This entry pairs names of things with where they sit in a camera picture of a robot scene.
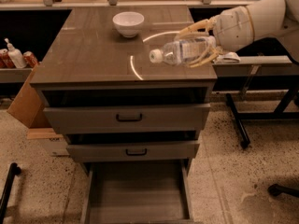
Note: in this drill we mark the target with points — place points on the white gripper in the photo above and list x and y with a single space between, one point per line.
233 28

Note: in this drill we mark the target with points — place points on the clear plastic water bottle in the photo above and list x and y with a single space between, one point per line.
181 52

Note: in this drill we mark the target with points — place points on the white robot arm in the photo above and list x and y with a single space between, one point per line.
277 19

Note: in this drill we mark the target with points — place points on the grey top drawer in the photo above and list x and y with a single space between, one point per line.
127 119

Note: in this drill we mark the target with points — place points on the grey middle drawer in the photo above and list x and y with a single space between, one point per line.
149 151

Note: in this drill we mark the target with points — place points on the grey drawer cabinet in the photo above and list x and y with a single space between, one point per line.
90 64

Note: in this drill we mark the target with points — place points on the grey open bottom drawer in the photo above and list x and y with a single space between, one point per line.
137 192

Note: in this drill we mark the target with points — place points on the white pump dispenser bottle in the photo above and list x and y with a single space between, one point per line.
15 55

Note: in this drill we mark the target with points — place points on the folded white cloth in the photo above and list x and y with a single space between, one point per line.
229 57

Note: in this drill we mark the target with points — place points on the white ceramic bowl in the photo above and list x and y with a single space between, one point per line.
128 24

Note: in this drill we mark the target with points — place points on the black chair base foot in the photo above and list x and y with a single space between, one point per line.
276 190

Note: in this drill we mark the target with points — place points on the red soda can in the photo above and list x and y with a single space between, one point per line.
30 58
5 60

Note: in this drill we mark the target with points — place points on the white cardboard box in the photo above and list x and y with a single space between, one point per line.
53 143

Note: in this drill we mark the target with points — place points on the red soda can left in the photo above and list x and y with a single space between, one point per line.
5 60

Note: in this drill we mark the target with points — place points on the grey left shelf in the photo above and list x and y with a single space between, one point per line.
14 75

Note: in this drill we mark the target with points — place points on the black stand foot left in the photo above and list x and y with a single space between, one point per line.
14 170

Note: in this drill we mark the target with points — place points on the grey right shelf rail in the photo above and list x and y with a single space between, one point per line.
262 66

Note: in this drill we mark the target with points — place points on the black table leg frame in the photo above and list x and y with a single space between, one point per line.
277 114

